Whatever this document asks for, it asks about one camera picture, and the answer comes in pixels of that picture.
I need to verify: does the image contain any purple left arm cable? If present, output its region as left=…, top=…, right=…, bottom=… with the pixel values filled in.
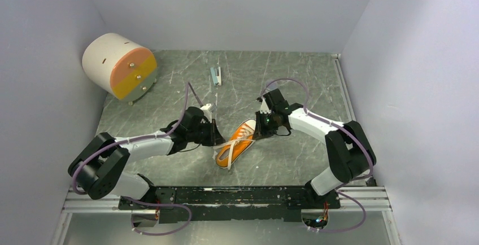
left=71, top=81, right=204, bottom=237

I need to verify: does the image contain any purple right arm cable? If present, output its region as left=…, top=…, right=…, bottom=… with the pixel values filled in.
left=260, top=78, right=376, bottom=234

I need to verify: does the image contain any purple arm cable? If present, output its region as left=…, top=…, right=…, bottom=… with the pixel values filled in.
left=260, top=78, right=376, bottom=234
left=71, top=81, right=204, bottom=237

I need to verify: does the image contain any orange canvas sneaker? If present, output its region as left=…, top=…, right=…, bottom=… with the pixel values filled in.
left=216, top=119, right=258, bottom=169

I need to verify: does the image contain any white orange cylinder drum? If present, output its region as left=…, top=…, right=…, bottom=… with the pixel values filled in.
left=81, top=33, right=158, bottom=105

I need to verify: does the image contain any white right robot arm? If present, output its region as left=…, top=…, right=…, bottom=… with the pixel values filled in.
left=253, top=89, right=377, bottom=208

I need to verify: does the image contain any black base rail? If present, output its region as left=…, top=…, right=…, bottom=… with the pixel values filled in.
left=118, top=185, right=341, bottom=224

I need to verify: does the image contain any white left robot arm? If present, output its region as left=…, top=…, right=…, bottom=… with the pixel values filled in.
left=67, top=107, right=226, bottom=209

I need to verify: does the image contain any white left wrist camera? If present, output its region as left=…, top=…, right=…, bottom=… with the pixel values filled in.
left=200, top=103, right=216, bottom=122

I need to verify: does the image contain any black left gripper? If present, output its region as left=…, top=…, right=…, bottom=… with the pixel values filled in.
left=186, top=118, right=224, bottom=146

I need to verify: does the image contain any white shoelace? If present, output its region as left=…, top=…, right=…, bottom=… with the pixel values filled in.
left=212, top=123, right=257, bottom=171

